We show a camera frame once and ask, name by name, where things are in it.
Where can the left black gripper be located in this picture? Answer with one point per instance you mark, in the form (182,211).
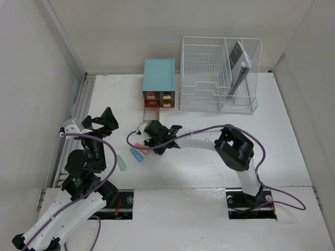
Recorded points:
(107,120)

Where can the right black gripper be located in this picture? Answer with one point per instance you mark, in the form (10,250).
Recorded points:
(148,141)

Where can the orange chalk stick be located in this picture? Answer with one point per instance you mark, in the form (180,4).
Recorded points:
(142,149)

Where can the blue chalk stick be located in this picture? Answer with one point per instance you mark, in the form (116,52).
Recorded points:
(136,155)

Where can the teal mini drawer chest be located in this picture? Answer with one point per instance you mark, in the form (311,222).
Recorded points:
(159,77)

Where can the green chalk stick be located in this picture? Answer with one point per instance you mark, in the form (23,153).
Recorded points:
(121,163)

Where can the grey setup guide booklet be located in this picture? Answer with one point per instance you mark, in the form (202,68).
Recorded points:
(240,65)

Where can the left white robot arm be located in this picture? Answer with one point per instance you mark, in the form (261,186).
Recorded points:
(83,192)

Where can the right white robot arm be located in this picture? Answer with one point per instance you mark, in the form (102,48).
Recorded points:
(233,147)

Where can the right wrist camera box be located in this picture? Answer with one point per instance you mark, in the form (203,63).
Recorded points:
(140,129)

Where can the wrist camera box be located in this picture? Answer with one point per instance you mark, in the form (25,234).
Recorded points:
(140,129)
(71,128)

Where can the aluminium frame rail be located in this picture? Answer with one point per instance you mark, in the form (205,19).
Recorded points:
(78,113)

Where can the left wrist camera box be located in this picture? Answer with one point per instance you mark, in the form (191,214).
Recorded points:
(71,128)

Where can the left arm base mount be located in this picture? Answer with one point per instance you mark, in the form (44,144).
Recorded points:
(121,209)

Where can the white wire desk organizer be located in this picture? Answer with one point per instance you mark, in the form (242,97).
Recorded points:
(206,76)

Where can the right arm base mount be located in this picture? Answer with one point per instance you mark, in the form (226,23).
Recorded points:
(245,207)

